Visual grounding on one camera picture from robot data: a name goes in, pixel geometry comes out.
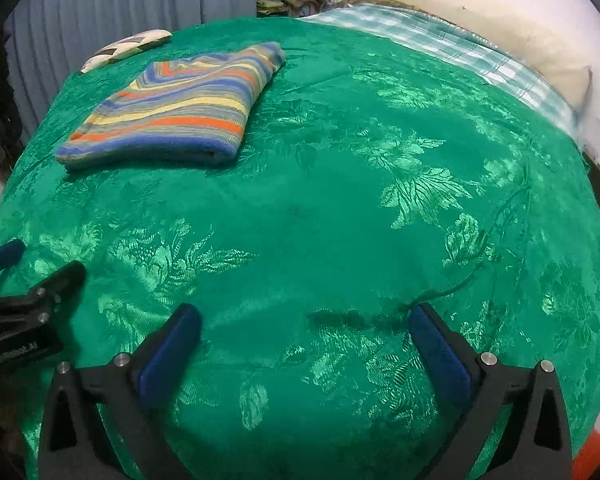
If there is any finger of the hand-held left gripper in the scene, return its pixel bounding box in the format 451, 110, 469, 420
0, 238, 27, 283
0, 260, 87, 328

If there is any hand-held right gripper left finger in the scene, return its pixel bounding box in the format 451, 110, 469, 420
39, 303, 203, 480

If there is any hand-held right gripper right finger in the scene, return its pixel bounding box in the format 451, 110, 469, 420
409, 303, 573, 480

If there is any striped knit sweater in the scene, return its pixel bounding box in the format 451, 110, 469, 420
55, 41, 287, 170

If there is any green floral bedspread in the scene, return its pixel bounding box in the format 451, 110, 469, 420
0, 16, 600, 480

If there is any small patterned pillow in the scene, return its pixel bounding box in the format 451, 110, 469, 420
80, 29, 173, 74

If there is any blue pleated curtain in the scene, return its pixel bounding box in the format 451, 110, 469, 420
2, 0, 318, 141

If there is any green checked blanket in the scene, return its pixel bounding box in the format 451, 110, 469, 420
297, 2, 578, 136

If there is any cream bolster pillow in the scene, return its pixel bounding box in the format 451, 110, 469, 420
362, 0, 593, 111

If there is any olive folded cloth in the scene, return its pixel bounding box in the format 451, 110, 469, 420
256, 0, 301, 17

